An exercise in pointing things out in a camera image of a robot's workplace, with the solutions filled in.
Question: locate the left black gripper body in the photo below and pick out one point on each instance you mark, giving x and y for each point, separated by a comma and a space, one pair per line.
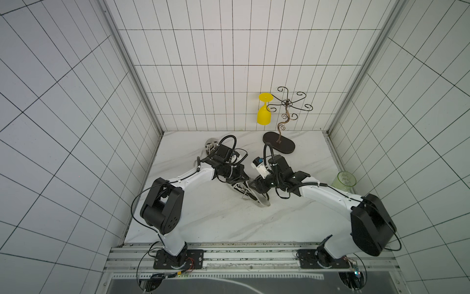
232, 174

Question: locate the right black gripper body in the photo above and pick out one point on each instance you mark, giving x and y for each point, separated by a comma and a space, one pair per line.
262, 183

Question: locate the black white sneaker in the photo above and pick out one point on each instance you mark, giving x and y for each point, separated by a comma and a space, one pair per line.
212, 145
261, 200

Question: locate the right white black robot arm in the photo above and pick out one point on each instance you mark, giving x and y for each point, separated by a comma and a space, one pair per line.
371, 227

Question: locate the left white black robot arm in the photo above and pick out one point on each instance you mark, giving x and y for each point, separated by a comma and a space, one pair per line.
162, 207

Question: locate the black metal glass rack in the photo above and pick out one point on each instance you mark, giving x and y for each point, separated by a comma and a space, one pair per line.
276, 139

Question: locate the yellow plastic wine glass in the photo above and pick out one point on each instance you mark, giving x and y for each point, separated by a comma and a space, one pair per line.
264, 113

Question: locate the green transparent plastic cup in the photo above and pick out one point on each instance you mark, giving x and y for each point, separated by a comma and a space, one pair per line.
344, 181

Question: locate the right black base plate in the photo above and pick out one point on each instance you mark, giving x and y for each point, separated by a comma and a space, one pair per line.
319, 258

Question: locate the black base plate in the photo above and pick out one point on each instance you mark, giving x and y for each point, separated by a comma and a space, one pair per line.
178, 259
319, 258

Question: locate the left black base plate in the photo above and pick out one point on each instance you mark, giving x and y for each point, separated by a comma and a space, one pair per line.
178, 259

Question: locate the aluminium rail frame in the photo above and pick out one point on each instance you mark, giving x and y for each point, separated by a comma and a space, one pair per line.
236, 260

